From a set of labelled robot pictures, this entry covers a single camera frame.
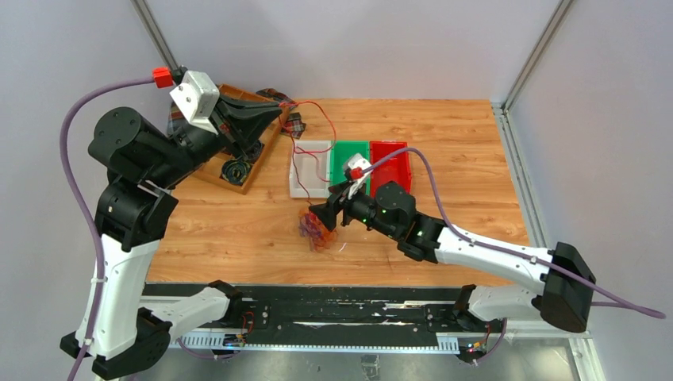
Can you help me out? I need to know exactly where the purple cable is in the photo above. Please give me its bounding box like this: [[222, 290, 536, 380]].
[[349, 147, 667, 320], [59, 67, 175, 381]]

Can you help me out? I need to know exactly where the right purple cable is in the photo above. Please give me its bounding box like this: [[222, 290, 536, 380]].
[[349, 147, 667, 320]]

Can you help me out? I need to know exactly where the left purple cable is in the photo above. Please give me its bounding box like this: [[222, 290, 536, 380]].
[[59, 67, 175, 381]]

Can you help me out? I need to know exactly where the orange and purple wire tangle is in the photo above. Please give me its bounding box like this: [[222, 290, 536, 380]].
[[297, 206, 339, 252]]

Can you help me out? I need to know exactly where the green plastic bin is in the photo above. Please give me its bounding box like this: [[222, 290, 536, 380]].
[[329, 140, 372, 197]]

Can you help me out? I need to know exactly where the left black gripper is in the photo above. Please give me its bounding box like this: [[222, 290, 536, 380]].
[[148, 90, 283, 189]]

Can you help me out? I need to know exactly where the orange wooden compartment tray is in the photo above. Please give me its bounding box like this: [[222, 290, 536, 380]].
[[193, 84, 283, 194]]

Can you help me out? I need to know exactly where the white plastic bin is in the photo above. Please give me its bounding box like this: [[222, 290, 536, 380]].
[[288, 140, 332, 198]]

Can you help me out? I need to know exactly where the red plastic bin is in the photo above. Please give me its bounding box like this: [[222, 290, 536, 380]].
[[369, 140, 412, 197]]

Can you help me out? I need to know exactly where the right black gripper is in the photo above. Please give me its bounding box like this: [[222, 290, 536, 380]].
[[309, 179, 398, 241]]

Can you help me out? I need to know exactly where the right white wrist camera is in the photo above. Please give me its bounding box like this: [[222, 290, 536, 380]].
[[343, 153, 371, 199]]

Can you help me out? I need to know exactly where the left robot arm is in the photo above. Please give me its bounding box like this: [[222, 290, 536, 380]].
[[60, 95, 283, 380]]

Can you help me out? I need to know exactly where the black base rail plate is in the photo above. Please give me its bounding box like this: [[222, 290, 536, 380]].
[[141, 283, 509, 348]]

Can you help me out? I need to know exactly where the plaid cloth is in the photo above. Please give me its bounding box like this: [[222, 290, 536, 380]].
[[167, 84, 306, 139]]

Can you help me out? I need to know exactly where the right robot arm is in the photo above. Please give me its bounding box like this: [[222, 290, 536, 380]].
[[309, 182, 596, 333]]

